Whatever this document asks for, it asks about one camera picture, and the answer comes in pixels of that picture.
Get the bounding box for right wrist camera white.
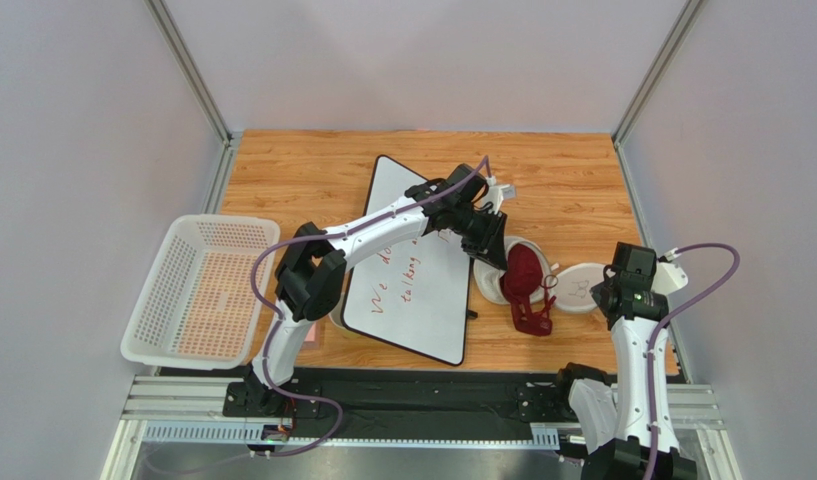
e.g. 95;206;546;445
651;248;689;295

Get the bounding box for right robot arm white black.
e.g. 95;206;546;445
557;242;698;479

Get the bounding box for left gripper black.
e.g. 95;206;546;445
449;203;510;272

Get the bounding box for white plastic basket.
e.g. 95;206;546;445
120;214;281;371

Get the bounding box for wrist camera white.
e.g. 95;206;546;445
651;248;689;295
484;176;517;213

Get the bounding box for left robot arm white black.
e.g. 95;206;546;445
226;161;508;416

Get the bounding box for whiteboard with red writing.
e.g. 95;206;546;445
341;154;475;367

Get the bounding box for pink eraser block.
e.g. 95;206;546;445
303;322;323;349

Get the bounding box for aluminium frame rail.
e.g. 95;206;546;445
98;373;742;480

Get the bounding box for dark red bra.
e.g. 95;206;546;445
499;242;556;337

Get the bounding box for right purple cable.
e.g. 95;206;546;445
557;243;742;480

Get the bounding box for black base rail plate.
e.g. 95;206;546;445
222;367;576;441

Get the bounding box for white mesh laundry bag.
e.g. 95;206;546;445
473;236;604;314

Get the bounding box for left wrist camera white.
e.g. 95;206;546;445
484;176;517;213

